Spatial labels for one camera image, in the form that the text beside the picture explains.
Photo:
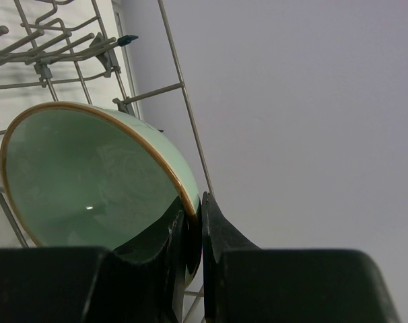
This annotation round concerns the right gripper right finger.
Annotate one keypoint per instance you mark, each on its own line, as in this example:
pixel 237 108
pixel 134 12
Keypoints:
pixel 245 283

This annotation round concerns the grey wire dish rack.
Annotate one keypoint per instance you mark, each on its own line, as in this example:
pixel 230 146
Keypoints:
pixel 43 55

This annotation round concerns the mint green bowl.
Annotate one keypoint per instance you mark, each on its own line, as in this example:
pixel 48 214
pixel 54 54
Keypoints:
pixel 80 175

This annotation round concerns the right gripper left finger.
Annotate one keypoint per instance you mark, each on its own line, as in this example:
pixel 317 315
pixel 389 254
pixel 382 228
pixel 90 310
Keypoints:
pixel 95 284

